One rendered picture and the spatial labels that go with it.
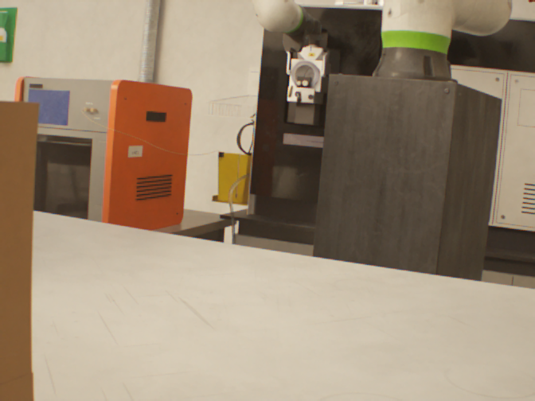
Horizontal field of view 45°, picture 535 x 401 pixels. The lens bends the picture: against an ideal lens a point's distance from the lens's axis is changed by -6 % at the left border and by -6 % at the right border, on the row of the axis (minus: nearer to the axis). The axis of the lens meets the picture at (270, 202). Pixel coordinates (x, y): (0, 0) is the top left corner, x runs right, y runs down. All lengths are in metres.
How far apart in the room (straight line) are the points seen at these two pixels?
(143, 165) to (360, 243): 0.88
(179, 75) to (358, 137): 2.55
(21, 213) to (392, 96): 1.00
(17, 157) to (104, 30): 3.77
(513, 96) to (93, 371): 1.79
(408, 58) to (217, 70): 2.43
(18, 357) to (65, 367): 0.20
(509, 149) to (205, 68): 1.98
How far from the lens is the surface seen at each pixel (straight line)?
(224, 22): 3.60
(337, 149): 1.22
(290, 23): 1.82
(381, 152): 1.18
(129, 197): 1.88
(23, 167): 0.22
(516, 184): 2.08
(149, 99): 1.93
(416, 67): 1.21
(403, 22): 1.23
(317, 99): 2.11
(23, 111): 0.21
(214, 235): 2.35
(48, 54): 4.21
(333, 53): 2.19
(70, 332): 0.50
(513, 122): 2.08
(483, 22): 1.35
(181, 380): 0.42
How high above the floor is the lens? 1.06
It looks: 7 degrees down
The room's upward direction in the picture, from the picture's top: 5 degrees clockwise
